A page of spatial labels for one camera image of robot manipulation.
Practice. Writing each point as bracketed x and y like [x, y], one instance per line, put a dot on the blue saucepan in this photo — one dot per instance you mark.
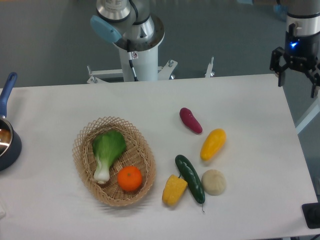
[10, 141]

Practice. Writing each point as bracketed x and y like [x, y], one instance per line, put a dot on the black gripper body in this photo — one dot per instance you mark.
[299, 59]

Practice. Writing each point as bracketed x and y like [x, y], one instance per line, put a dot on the yellow mango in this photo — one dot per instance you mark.
[213, 143]

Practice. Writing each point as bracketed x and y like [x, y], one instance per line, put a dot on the green bok choy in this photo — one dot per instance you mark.
[107, 147]

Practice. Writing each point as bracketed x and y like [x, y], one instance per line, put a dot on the white table frame leg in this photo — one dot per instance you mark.
[308, 115]

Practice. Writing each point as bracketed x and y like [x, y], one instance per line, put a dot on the orange tangerine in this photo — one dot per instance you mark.
[129, 178]

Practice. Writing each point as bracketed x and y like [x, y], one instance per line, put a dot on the beige steamed bun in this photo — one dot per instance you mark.
[214, 182]

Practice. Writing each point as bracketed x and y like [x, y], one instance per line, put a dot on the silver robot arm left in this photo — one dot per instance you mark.
[167, 39]

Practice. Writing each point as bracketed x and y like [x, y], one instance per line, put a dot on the yellow bell pepper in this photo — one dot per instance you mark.
[173, 190]

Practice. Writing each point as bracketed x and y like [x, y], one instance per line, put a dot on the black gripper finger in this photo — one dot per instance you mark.
[314, 76]
[276, 67]

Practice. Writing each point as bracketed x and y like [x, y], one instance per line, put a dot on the woven wicker basket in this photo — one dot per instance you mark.
[137, 153]

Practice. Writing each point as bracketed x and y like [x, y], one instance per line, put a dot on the green cucumber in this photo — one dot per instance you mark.
[190, 175]

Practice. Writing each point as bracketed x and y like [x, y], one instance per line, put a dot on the black device at edge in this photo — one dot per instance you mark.
[311, 212]

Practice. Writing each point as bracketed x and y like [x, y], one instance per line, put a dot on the purple sweet potato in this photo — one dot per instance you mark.
[190, 121]

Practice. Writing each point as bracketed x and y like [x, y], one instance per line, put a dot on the silver black robot arm right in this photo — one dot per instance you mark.
[302, 39]

